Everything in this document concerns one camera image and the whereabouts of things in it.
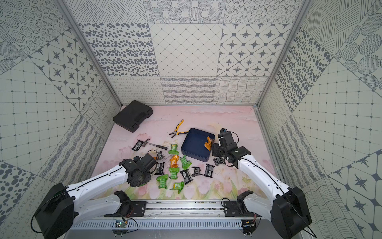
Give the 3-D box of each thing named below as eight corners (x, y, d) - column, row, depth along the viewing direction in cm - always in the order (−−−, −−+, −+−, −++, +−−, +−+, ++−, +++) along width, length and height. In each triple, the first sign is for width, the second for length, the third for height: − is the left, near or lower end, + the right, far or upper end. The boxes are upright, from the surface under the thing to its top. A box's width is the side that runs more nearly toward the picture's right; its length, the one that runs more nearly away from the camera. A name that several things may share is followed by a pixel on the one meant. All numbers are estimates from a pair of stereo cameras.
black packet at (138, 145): (132, 149, 97) (131, 148, 96) (138, 141, 102) (137, 139, 100) (137, 151, 97) (136, 150, 95) (143, 143, 101) (142, 141, 99)
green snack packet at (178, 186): (170, 189, 82) (170, 188, 81) (175, 179, 86) (175, 178, 84) (180, 194, 81) (180, 193, 79) (185, 183, 84) (184, 182, 83)
